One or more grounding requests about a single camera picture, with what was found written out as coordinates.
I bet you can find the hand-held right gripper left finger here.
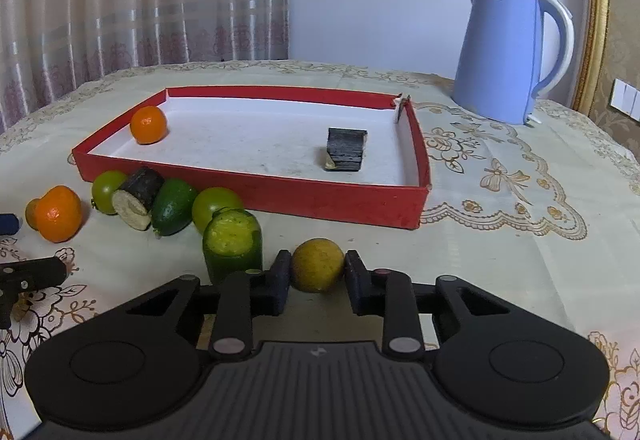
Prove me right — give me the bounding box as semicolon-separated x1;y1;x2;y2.
107;250;293;361

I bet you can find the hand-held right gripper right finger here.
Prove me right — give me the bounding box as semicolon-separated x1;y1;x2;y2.
344;250;526;356

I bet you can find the yellow-brown round fruit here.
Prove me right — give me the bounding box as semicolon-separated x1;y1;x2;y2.
291;238;346;293
25;198;44;231

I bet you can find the orange tangerine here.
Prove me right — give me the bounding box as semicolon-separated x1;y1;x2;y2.
130;106;168;145
34;186;83;244

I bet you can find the green cucumber piece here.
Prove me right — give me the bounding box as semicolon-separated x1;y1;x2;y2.
202;209;264;285

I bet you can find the red cardboard box tray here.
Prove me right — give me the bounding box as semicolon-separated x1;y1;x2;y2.
67;87;432;231

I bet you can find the round green fruit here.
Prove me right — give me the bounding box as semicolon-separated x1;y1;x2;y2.
191;187;245;235
91;171;130;215

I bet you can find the dark sugarcane piece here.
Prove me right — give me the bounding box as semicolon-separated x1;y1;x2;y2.
111;166;166;231
320;127;369;172

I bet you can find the oval dark green fruit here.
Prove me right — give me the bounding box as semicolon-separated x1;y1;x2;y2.
151;178;200;239

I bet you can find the floral cream tablecloth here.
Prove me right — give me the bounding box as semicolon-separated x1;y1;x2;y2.
0;60;640;440

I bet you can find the pink patterned curtain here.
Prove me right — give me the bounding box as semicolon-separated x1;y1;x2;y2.
0;0;291;133

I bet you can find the light blue electric kettle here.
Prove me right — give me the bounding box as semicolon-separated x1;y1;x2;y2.
451;0;575;127

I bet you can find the white wall switch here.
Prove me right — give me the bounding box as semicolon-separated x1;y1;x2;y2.
611;76;640;123

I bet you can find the gold frame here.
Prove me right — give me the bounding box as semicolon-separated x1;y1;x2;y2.
572;0;613;115

